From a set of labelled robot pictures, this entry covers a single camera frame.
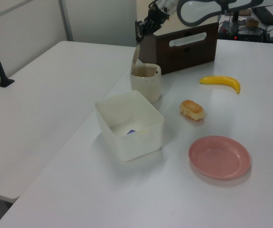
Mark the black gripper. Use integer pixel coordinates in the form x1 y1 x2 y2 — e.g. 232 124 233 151
135 2 172 39

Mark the dark brown storage box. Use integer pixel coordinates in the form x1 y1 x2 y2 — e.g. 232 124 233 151
135 20 219 76

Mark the cream mug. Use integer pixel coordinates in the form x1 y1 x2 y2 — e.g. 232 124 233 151
129 63 162 103

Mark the black upright stand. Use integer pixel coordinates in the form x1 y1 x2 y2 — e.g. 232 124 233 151
231 10 243 23

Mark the yellow banana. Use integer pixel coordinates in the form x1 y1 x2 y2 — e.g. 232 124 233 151
199 75 241 95

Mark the golden bread loaf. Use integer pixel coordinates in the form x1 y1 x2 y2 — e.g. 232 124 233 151
179 99 205 123

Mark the black electronic equipment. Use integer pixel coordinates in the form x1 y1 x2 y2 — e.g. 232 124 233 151
218 20 271 43

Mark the small cardboard box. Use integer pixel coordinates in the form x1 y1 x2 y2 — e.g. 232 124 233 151
245 18 260 27

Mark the black laptop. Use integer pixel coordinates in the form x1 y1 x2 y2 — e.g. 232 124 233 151
251 6 273 26

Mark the white plastic storage container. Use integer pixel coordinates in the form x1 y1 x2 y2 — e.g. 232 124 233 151
94 89 165 162

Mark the pink plastic plate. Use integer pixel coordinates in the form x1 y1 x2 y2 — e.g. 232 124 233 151
188 135 251 181

